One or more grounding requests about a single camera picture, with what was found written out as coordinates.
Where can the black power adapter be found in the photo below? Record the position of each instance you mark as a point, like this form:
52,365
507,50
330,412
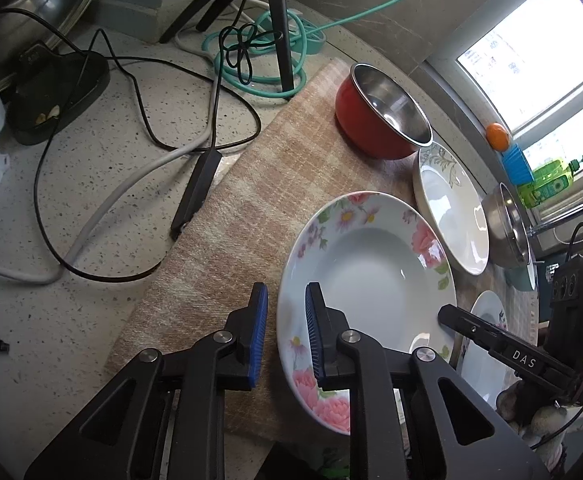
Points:
196,190

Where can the black charger dock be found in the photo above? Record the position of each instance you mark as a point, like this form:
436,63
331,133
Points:
50,90

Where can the orange tangerine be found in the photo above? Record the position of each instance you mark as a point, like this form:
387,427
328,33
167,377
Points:
498,137

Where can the small white floral plate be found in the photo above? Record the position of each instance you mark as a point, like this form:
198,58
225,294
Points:
485,374

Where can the white plate leaf pattern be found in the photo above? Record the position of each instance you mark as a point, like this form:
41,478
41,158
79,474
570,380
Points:
448,200

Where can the pink plaid cloth mat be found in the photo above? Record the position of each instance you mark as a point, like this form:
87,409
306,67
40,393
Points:
243,234

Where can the right gloved hand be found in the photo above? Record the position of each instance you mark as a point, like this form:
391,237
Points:
540,427

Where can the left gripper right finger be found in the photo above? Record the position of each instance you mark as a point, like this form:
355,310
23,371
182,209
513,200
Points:
411,415

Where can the silver steel bowl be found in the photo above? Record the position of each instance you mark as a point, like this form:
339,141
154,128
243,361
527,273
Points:
509,246

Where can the window frame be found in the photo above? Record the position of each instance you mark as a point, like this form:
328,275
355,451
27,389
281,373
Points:
520,63

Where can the chrome faucet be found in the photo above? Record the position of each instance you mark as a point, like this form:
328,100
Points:
553,222

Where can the green detergent pouch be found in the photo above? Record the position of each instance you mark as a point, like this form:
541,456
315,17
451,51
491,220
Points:
548,181

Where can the pink floral plate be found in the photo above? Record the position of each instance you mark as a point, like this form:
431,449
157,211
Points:
379,262

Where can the red steel bowl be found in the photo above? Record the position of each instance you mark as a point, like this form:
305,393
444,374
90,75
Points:
378,117

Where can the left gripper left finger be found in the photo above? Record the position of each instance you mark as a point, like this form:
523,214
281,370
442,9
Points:
163,413

